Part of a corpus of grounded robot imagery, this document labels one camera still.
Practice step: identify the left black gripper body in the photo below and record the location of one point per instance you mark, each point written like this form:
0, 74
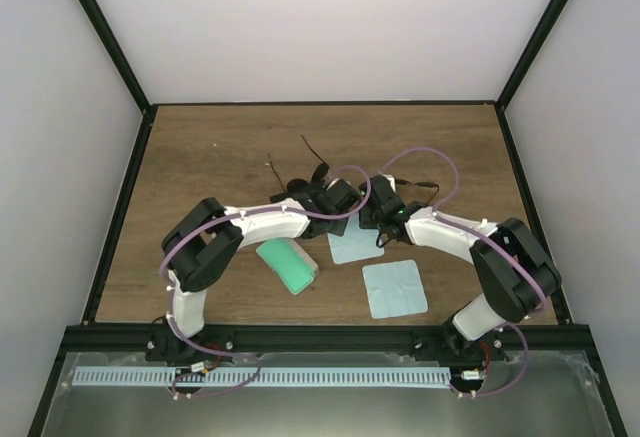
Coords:
337, 228

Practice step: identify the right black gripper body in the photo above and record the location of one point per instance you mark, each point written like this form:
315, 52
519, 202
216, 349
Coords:
367, 222

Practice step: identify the gold-trimmed black sunglasses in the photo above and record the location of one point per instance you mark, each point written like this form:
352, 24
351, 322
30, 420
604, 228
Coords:
423, 192

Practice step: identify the light blue cloth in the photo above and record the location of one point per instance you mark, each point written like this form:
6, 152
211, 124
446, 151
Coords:
394, 289
355, 244

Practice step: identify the grey glasses case green lining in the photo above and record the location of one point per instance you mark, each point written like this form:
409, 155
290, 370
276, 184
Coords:
290, 262

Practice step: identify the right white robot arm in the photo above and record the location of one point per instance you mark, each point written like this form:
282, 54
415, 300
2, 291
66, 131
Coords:
515, 273

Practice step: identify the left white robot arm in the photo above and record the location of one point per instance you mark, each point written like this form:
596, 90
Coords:
199, 249

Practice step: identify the round black sunglasses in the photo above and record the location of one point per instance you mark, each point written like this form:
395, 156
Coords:
299, 171

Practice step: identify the black geometric glasses case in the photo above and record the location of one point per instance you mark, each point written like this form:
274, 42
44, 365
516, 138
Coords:
298, 194

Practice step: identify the grey metal front plate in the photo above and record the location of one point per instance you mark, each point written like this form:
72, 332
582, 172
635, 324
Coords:
535, 394

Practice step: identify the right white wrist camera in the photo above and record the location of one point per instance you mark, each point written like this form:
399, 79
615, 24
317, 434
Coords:
391, 180

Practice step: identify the black aluminium frame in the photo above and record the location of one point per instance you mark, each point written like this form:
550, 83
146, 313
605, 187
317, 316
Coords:
120, 337

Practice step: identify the white slotted cable duct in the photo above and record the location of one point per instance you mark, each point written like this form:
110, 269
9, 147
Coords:
227, 377

